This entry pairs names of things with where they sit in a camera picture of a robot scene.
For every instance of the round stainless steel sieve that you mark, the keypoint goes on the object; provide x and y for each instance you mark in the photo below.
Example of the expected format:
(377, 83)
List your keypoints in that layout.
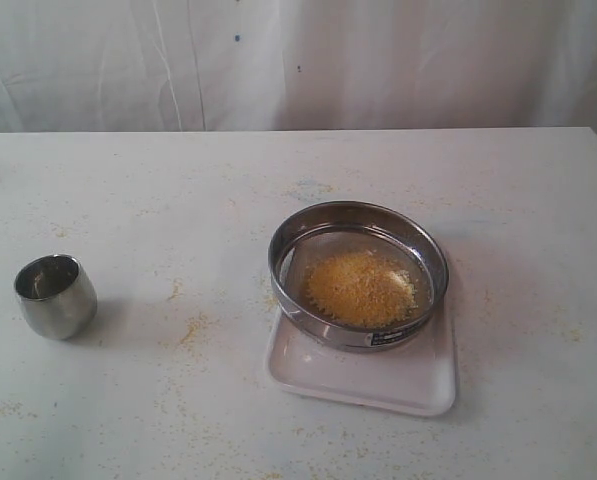
(326, 229)

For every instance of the yellow grain powder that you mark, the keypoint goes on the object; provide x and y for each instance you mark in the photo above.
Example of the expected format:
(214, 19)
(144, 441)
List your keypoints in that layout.
(362, 289)

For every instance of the stainless steel cup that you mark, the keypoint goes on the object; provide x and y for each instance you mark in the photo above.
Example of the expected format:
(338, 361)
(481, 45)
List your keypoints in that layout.
(56, 296)

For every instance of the white square plastic tray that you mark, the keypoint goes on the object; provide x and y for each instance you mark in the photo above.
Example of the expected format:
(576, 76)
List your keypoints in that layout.
(417, 378)

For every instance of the white backdrop curtain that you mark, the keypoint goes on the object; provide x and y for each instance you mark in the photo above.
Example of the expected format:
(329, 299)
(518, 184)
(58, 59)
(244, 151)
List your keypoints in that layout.
(268, 65)

